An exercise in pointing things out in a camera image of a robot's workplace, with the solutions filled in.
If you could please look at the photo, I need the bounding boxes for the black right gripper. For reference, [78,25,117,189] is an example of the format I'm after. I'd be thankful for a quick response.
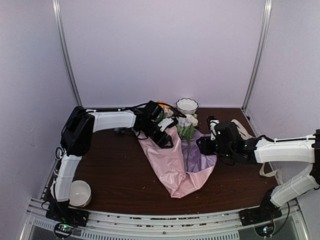
[197,136,234,160]

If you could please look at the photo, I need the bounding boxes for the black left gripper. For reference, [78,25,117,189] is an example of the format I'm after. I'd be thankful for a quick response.
[139,121,174,149]

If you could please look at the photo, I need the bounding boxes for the orange flower stem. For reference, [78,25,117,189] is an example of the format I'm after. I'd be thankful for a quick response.
[157,100,166,107]

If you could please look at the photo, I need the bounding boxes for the cream ribbon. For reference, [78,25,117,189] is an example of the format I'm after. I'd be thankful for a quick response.
[230,119,282,182]

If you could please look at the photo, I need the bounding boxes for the pink flower bunch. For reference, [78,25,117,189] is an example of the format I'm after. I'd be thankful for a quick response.
[160,104,174,119]

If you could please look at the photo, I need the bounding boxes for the blue flower bunch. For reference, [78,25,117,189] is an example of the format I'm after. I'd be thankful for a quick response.
[114,127,135,135]

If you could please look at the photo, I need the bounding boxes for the white purple flower bunch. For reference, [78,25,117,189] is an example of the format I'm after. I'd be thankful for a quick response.
[176,113,199,172]

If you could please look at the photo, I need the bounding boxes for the purple tissue paper sheet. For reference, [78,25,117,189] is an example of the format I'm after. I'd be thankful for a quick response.
[136,126,218,199]

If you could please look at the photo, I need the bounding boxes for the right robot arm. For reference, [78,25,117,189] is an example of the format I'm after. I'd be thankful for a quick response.
[196,119,320,221]

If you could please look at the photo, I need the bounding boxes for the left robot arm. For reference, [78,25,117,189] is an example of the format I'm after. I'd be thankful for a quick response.
[49,100,185,222]

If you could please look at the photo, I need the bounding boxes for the white scalloped bowl black rim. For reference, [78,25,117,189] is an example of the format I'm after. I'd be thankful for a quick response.
[176,98,199,115]

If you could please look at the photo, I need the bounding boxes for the right round circuit board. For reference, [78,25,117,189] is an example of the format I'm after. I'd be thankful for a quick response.
[254,223,275,238]

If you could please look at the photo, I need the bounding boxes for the round circuit board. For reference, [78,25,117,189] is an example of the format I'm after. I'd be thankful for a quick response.
[53,222,75,239]
[254,223,275,238]

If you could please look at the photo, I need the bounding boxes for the plain white round bowl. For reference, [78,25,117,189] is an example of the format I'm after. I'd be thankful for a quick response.
[69,180,92,208]

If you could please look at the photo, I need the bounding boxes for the left round circuit board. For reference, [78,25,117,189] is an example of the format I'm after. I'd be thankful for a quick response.
[53,222,75,239]

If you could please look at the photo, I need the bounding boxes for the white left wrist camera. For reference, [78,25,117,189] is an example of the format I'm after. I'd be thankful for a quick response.
[157,117,179,132]

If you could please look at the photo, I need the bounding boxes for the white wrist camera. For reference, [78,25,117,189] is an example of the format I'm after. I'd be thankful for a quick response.
[207,115,220,141]
[157,117,179,132]

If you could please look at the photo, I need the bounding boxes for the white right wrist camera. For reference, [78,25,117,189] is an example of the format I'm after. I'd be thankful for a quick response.
[207,115,220,141]

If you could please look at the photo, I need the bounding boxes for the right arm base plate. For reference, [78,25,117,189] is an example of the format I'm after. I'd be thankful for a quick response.
[239,204,282,226]

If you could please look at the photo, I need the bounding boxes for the aluminium front rail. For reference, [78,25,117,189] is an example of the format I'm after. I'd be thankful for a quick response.
[24,197,306,240]

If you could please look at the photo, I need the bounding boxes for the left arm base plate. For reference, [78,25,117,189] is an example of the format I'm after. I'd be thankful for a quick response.
[45,204,89,227]

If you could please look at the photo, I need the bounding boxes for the aluminium left corner post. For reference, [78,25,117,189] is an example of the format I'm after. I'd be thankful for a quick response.
[52,0,83,106]

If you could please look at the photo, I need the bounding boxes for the aluminium corner post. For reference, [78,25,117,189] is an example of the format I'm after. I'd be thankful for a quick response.
[52,0,83,106]
[241,0,273,112]

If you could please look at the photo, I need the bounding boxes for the aluminium right corner post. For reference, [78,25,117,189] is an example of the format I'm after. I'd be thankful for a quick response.
[241,0,273,112]

